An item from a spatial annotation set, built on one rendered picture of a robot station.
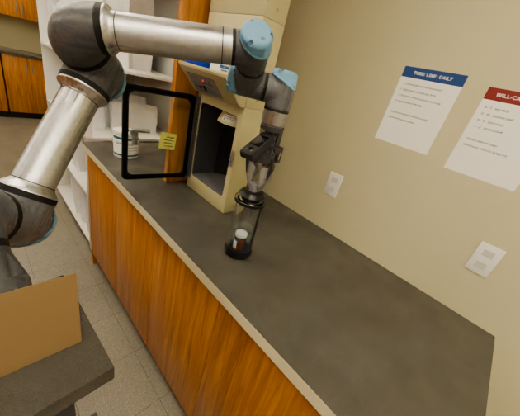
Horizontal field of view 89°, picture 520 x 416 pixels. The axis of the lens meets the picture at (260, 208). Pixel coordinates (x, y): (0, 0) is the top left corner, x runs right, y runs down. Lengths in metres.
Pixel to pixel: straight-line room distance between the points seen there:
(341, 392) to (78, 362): 0.57
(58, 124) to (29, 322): 0.42
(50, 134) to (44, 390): 0.52
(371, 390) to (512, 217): 0.73
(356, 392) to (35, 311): 0.69
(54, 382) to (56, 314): 0.13
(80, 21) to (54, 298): 0.53
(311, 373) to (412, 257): 0.71
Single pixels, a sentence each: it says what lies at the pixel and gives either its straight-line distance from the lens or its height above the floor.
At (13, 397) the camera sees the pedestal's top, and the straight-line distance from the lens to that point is 0.71.
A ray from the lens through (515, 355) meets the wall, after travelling 1.36.
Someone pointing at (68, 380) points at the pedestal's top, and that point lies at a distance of 0.70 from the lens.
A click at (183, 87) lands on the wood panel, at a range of 1.35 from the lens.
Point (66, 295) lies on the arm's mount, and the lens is 0.63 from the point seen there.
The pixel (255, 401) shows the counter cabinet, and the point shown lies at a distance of 1.01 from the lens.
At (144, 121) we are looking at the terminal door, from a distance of 1.25.
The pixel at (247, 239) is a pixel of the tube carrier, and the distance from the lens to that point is 0.92.
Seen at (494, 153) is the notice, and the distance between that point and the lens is 1.17.
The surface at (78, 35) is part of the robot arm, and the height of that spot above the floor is 1.51.
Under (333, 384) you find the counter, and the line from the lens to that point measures 0.77.
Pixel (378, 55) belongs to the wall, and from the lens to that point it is 1.30.
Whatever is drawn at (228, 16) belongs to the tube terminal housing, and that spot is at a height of 1.70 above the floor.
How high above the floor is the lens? 1.53
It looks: 26 degrees down
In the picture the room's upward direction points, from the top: 15 degrees clockwise
